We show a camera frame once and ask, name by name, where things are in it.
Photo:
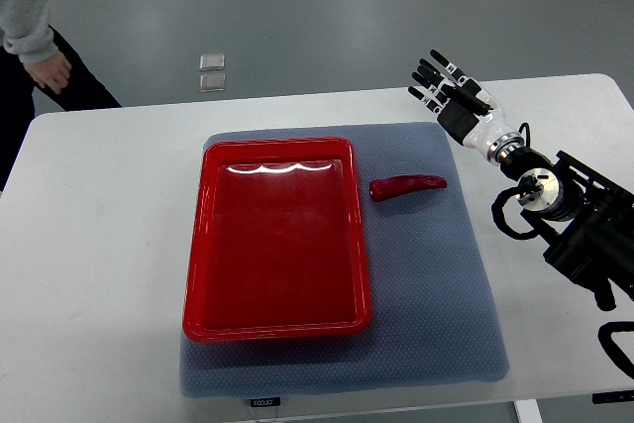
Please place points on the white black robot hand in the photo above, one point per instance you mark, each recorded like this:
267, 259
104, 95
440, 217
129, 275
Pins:
471, 116

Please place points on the red pepper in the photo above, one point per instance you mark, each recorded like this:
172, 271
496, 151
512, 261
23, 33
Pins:
388, 188

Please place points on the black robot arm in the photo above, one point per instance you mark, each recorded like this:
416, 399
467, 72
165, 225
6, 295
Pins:
585, 218

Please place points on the red plastic tray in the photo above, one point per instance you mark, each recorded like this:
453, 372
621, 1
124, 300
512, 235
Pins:
278, 246

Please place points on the bystander hand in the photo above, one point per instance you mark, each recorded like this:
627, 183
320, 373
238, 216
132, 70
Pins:
52, 73

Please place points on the upper metal floor plate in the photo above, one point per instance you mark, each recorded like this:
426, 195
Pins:
211, 61

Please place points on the grey-blue textured mat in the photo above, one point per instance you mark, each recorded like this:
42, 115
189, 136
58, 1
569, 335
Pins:
434, 318

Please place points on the white table leg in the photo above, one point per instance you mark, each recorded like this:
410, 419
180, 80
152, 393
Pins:
527, 411

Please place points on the black table label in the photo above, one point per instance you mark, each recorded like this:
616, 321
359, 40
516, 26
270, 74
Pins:
266, 402

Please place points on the black table control panel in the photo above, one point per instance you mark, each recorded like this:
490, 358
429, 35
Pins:
613, 397

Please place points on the grey sweater sleeve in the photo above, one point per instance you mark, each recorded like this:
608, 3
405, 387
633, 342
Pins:
26, 31

